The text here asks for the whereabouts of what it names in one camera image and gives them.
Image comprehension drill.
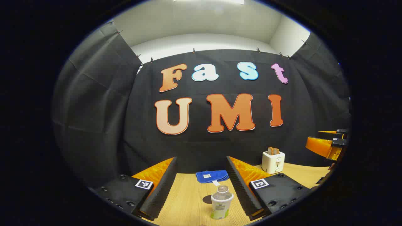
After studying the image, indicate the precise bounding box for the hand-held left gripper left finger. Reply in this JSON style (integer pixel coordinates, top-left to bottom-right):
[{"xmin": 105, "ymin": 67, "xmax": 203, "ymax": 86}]
[{"xmin": 89, "ymin": 156, "xmax": 178, "ymax": 221}]

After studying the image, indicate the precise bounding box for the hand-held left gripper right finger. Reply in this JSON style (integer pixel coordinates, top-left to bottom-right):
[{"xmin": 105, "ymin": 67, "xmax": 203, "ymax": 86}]
[{"xmin": 226, "ymin": 156, "xmax": 314, "ymax": 221}]

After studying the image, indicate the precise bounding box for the clear water bottle green label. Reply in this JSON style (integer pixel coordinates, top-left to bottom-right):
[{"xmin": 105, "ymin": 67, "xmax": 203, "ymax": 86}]
[{"xmin": 210, "ymin": 185, "xmax": 234, "ymax": 219}]

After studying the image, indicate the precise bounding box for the blue folded towel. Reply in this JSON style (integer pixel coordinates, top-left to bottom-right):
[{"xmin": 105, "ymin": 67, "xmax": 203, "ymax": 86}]
[{"xmin": 195, "ymin": 170, "xmax": 230, "ymax": 186}]

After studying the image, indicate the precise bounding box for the white toaster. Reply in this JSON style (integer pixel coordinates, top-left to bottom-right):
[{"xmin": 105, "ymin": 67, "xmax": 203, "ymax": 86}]
[{"xmin": 261, "ymin": 151, "xmax": 285, "ymax": 175}]

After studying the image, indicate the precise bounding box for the black backdrop cloth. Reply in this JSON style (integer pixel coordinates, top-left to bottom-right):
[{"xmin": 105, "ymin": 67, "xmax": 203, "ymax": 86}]
[{"xmin": 52, "ymin": 21, "xmax": 350, "ymax": 189}]

